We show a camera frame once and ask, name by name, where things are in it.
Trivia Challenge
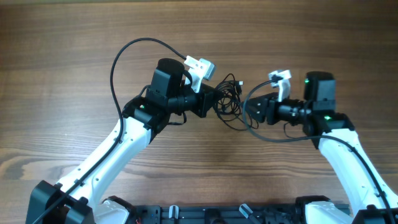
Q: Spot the black USB cable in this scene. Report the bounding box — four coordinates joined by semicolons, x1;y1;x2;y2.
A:
213;73;259;132

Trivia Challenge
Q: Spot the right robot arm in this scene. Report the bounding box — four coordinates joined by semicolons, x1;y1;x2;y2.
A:
242;70;397;223

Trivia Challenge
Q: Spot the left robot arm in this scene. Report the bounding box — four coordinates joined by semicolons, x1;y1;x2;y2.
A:
25;56;221;223

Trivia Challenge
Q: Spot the right camera cable black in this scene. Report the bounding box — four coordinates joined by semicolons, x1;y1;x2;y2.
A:
241;76;397;224

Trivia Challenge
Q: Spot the camera cable black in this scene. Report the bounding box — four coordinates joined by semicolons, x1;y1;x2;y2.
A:
32;37;187;224
241;76;397;224

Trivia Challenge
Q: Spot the left camera cable black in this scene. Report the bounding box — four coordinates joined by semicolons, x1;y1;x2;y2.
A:
32;37;187;224

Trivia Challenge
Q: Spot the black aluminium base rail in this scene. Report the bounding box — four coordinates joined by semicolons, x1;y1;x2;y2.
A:
93;203;352;224

